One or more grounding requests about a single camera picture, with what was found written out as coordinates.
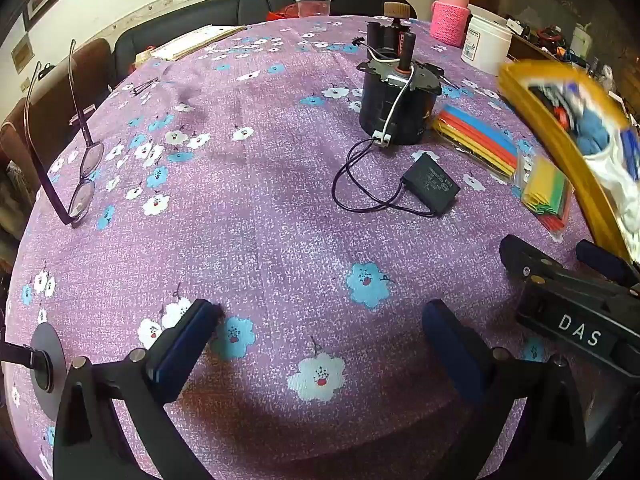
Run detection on white plastic jar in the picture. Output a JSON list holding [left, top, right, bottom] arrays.
[[461, 6, 515, 77]]

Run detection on pink knit-sleeved bottle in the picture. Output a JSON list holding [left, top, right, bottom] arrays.
[[431, 0, 472, 48]]

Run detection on clear plastic cup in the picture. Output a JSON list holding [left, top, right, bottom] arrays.
[[294, 0, 335, 18]]

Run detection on brown chair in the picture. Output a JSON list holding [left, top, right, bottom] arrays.
[[30, 37, 113, 126], [0, 97, 38, 181]]

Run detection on black leather sofa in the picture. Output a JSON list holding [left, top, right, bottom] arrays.
[[114, 0, 418, 78]]

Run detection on black electric motor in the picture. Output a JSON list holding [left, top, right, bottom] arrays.
[[356, 55, 445, 147]]

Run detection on dark-framed eyeglasses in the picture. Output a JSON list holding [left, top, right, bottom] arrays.
[[26, 39, 105, 228]]

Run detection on grey round disc stand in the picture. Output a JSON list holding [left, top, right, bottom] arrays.
[[0, 322, 68, 421]]

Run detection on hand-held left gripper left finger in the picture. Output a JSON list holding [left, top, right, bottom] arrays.
[[52, 298, 224, 480]]

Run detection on black bottle with wooden cap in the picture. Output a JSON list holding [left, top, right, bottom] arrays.
[[366, 2, 417, 61]]

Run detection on black hair clips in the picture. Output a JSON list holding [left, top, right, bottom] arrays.
[[120, 77, 160, 96]]

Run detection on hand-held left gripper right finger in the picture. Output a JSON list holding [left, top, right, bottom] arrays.
[[421, 299, 587, 480]]

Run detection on black capacitor with cable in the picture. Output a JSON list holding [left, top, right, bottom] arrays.
[[331, 137, 461, 218]]

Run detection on white jug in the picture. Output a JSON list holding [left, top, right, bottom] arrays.
[[570, 22, 593, 58]]

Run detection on cream paper booklet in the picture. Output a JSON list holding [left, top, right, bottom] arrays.
[[150, 24, 247, 62]]

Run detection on red blue yellow tube pack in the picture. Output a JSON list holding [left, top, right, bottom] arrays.
[[431, 104, 521, 181]]

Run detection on yellow cardboard box tray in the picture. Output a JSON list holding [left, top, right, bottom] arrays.
[[500, 57, 640, 261]]

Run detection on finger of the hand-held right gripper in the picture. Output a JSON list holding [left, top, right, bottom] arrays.
[[575, 240, 637, 287], [500, 234, 567, 287]]

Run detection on yellow green tube pack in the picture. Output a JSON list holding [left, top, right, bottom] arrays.
[[512, 152, 573, 241]]

